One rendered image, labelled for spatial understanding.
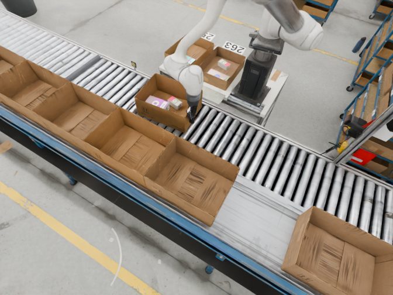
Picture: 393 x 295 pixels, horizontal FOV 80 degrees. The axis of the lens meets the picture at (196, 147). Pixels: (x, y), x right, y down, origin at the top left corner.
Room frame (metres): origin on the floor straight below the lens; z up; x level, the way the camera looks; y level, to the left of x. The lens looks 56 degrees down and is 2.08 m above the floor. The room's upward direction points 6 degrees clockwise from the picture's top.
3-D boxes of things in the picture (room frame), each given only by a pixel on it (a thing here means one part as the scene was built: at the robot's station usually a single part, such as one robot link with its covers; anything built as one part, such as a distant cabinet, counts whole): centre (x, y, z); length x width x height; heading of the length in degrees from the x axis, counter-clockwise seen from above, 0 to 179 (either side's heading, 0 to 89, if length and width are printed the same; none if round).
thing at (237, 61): (1.70, -0.14, 0.80); 0.38 x 0.28 x 0.10; 155
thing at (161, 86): (1.20, 0.23, 0.83); 0.39 x 0.29 x 0.17; 70
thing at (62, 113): (0.87, 0.71, 0.96); 0.39 x 0.29 x 0.17; 65
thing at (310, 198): (0.68, -0.77, 0.72); 0.52 x 0.05 x 0.05; 155
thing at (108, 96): (1.37, 0.70, 0.72); 0.52 x 0.05 x 0.05; 155
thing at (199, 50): (1.86, 0.15, 0.80); 0.38 x 0.28 x 0.10; 152
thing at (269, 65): (1.49, -0.40, 0.91); 0.26 x 0.26 x 0.33; 64
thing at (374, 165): (1.33, -1.57, 0.39); 0.40 x 0.30 x 0.10; 155
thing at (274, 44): (1.50, -0.38, 1.22); 0.22 x 0.18 x 0.06; 75
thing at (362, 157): (0.88, -1.04, 0.85); 0.16 x 0.01 x 0.13; 65
